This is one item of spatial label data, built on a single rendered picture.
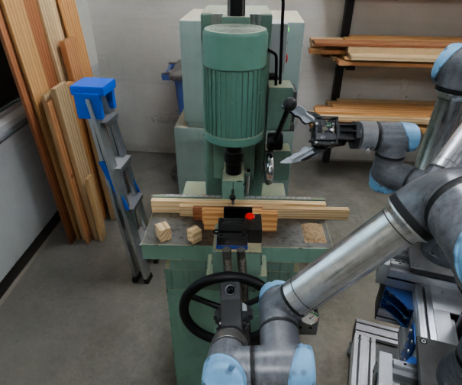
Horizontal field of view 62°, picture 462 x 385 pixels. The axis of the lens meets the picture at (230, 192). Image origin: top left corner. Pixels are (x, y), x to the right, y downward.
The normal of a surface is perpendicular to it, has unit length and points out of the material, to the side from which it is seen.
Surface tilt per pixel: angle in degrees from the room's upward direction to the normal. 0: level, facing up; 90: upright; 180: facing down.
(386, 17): 90
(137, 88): 90
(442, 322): 0
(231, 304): 30
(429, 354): 0
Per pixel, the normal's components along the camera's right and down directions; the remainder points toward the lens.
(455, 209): -0.81, -0.51
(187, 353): -0.03, 0.52
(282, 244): 0.00, -0.85
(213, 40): -0.68, 0.38
